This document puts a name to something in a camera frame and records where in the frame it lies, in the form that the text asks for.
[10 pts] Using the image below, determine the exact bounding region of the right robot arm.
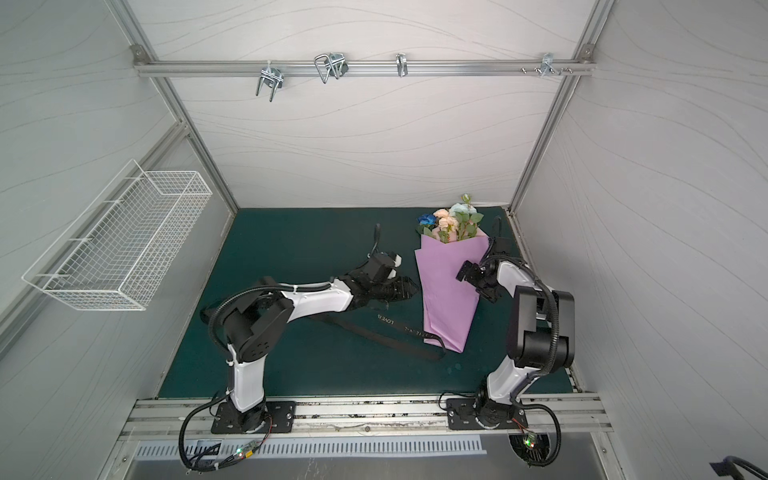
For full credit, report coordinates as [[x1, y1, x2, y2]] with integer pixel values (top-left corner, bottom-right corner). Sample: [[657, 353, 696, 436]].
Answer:
[[457, 254, 576, 429]]

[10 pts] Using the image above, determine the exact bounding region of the metal U-bolt clamp left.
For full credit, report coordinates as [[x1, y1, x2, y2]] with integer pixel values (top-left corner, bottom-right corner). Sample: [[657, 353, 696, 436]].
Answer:
[[255, 64, 284, 102]]

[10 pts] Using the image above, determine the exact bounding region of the blue fake flower stem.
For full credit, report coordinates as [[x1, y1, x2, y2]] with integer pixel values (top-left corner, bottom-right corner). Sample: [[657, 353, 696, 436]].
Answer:
[[416, 214, 438, 236]]

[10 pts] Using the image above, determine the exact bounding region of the metal U-bolt clamp middle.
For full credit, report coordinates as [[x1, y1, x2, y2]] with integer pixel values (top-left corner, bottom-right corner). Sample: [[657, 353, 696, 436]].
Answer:
[[313, 52, 349, 84]]

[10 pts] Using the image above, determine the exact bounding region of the black ribbon strap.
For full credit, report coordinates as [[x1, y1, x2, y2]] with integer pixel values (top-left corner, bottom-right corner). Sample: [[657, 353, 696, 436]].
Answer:
[[200, 302, 447, 363]]

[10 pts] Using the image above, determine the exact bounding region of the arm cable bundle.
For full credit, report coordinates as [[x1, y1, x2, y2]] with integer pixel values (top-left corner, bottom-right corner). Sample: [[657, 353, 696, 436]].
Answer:
[[508, 400, 563, 468], [177, 392, 274, 474]]

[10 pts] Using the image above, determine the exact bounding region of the white vent grille strip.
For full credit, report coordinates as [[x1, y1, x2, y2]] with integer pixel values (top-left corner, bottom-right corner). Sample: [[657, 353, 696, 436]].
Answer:
[[134, 435, 487, 461]]

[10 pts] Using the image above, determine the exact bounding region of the mint fake flower stem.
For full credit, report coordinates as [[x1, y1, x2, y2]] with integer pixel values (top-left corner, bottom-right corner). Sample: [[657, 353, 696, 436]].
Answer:
[[449, 193, 484, 241]]

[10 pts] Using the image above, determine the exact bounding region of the metal bolt clamp right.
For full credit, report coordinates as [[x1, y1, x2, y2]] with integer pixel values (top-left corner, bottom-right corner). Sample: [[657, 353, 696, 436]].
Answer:
[[520, 53, 574, 78]]

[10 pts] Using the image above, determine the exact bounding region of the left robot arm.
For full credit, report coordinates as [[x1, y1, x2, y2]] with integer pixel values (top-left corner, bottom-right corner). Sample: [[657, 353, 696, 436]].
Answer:
[[200, 252, 419, 430]]

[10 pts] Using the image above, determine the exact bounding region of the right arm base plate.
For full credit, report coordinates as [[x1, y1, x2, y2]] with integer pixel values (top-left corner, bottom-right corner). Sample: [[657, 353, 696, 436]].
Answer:
[[445, 397, 528, 431]]

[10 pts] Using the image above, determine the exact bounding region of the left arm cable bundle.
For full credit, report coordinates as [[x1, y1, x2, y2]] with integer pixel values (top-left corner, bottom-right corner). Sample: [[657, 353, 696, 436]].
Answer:
[[177, 392, 274, 474]]

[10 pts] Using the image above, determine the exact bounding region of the pink purple wrapping paper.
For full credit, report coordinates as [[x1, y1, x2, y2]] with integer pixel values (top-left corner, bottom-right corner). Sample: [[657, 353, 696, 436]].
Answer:
[[414, 231, 489, 353]]

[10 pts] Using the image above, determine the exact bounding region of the metal u-bolt clamp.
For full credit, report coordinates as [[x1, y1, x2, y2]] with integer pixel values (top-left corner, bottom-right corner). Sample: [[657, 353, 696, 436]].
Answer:
[[313, 52, 349, 84], [255, 64, 284, 102]]

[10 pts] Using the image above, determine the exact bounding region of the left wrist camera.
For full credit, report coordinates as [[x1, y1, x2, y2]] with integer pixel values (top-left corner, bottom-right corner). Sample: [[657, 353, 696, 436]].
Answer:
[[373, 252, 402, 282]]

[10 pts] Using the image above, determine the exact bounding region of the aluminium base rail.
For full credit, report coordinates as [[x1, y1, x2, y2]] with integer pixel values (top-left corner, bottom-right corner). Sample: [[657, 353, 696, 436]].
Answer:
[[118, 393, 613, 441]]

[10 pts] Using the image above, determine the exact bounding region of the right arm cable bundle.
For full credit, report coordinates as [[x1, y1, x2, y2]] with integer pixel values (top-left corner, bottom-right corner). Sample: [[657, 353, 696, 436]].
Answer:
[[508, 400, 563, 468]]

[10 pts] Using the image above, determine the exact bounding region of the white wire basket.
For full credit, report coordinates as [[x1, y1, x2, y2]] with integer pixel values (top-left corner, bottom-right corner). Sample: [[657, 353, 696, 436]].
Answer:
[[21, 160, 212, 312]]

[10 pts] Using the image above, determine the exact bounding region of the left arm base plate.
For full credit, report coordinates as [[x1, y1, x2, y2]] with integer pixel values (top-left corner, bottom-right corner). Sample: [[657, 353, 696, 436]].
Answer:
[[211, 400, 296, 435]]

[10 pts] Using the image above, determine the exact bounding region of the green table mat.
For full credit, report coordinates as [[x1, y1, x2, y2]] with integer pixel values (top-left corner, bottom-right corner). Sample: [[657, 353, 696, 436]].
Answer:
[[160, 206, 512, 398]]

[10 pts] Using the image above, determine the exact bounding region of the aluminium crossbar rail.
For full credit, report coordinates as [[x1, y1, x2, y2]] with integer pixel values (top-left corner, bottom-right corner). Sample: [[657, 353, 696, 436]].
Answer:
[[134, 57, 597, 78]]

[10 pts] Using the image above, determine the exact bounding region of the metal bracket clamp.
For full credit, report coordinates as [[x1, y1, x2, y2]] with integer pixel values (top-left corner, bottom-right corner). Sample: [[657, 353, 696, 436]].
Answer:
[[395, 53, 408, 78]]

